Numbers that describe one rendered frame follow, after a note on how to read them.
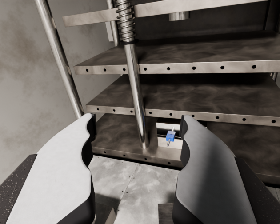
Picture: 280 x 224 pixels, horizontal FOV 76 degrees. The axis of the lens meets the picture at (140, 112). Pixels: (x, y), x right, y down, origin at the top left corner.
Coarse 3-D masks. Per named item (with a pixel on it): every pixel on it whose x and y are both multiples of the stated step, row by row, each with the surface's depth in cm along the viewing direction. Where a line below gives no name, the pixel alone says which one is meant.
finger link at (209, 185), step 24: (192, 120) 11; (192, 144) 9; (216, 144) 9; (192, 168) 8; (216, 168) 8; (192, 192) 7; (216, 192) 7; (240, 192) 7; (192, 216) 6; (216, 216) 6; (240, 216) 6
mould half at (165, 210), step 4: (160, 204) 64; (164, 204) 64; (168, 204) 64; (172, 204) 64; (160, 208) 63; (164, 208) 63; (168, 208) 63; (172, 208) 62; (160, 212) 62; (164, 212) 62; (168, 212) 61; (160, 216) 60; (164, 216) 60; (168, 216) 60; (160, 220) 59; (164, 220) 59; (168, 220) 59; (172, 220) 59
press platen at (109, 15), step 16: (176, 0) 72; (192, 0) 70; (208, 0) 68; (224, 0) 67; (240, 0) 65; (256, 0) 64; (64, 16) 92; (80, 16) 89; (96, 16) 86; (112, 16) 84; (144, 16) 79
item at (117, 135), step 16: (96, 128) 136; (112, 128) 133; (128, 128) 130; (208, 128) 119; (224, 128) 116; (240, 128) 114; (256, 128) 112; (272, 128) 110; (96, 144) 119; (112, 144) 117; (128, 144) 115; (240, 144) 102; (256, 144) 101; (272, 144) 99; (144, 160) 107; (160, 160) 102; (176, 160) 98; (256, 160) 91; (272, 160) 90; (272, 176) 83
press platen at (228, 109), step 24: (96, 96) 124; (120, 96) 119; (144, 96) 114; (168, 96) 110; (192, 96) 105; (216, 96) 102; (240, 96) 98; (264, 96) 95; (216, 120) 89; (240, 120) 85; (264, 120) 81
